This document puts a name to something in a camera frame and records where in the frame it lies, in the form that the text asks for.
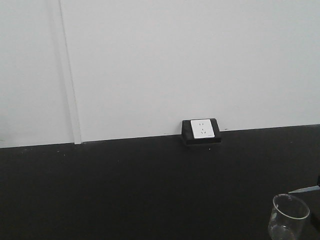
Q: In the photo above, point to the clear plastic pipette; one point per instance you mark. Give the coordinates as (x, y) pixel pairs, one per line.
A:
(305, 189)

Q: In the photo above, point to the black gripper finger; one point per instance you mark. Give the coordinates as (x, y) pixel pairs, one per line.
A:
(315, 206)

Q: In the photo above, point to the black socket housing box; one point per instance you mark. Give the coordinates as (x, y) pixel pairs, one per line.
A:
(188, 138)

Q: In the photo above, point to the white power socket plate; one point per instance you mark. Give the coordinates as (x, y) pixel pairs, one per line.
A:
(202, 129)

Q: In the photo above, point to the clear glass beaker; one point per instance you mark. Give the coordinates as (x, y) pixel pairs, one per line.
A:
(287, 218)

